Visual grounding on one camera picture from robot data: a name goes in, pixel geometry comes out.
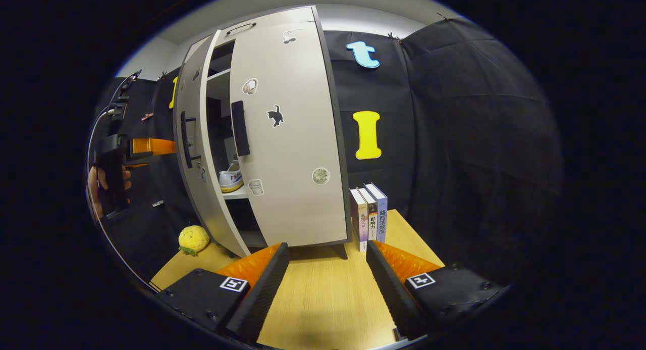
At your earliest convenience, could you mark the white shoe cabinet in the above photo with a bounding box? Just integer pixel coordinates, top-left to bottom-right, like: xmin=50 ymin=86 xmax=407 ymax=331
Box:
xmin=202 ymin=6 xmax=352 ymax=261

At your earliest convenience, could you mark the cabinet door with disc sticker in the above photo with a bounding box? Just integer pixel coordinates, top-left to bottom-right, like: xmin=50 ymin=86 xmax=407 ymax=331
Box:
xmin=230 ymin=21 xmax=350 ymax=247

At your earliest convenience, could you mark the thin gripper cable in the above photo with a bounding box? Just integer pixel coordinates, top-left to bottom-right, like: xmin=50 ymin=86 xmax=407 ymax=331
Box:
xmin=85 ymin=70 xmax=157 ymax=292

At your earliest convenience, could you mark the white canvas shoe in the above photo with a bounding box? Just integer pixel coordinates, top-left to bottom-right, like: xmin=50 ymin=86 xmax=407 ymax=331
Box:
xmin=219 ymin=160 xmax=244 ymax=193

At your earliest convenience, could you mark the black spine book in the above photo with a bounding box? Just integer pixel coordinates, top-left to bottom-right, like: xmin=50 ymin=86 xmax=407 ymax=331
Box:
xmin=357 ymin=186 xmax=379 ymax=242

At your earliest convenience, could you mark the yellow plush toy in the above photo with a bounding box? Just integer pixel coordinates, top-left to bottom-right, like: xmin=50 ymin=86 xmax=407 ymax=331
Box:
xmin=178 ymin=225 xmax=211 ymax=257

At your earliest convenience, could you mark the lavender spine book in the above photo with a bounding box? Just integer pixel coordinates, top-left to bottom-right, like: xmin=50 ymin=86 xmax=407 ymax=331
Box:
xmin=364 ymin=182 xmax=388 ymax=243

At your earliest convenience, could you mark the white spine book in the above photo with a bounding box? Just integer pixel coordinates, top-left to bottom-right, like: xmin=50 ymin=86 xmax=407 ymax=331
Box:
xmin=350 ymin=187 xmax=368 ymax=253

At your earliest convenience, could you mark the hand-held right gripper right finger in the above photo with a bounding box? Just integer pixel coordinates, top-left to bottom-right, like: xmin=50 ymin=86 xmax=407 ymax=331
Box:
xmin=366 ymin=240 xmax=505 ymax=340

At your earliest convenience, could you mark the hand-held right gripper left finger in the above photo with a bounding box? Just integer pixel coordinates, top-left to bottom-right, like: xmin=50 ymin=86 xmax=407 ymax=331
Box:
xmin=157 ymin=242 xmax=290 ymax=343

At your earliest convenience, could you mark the black backdrop cloth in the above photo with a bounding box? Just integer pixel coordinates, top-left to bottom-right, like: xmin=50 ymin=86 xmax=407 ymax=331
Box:
xmin=91 ymin=17 xmax=565 ymax=285

